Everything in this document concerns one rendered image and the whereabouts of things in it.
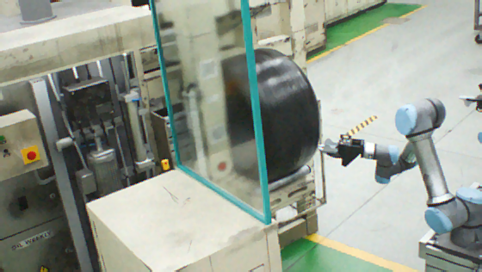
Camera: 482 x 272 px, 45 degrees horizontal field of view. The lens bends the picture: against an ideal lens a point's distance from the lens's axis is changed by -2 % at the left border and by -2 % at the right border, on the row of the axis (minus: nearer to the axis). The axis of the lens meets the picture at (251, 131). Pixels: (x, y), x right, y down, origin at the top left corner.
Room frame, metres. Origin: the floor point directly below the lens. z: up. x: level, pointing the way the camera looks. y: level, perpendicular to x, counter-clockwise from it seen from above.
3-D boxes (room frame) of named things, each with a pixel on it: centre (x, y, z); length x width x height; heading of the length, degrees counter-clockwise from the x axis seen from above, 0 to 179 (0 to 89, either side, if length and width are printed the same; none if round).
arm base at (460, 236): (2.06, -0.87, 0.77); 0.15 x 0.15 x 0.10
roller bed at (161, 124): (2.74, 0.37, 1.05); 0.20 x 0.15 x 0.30; 123
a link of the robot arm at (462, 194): (2.06, -0.86, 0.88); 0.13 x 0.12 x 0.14; 115
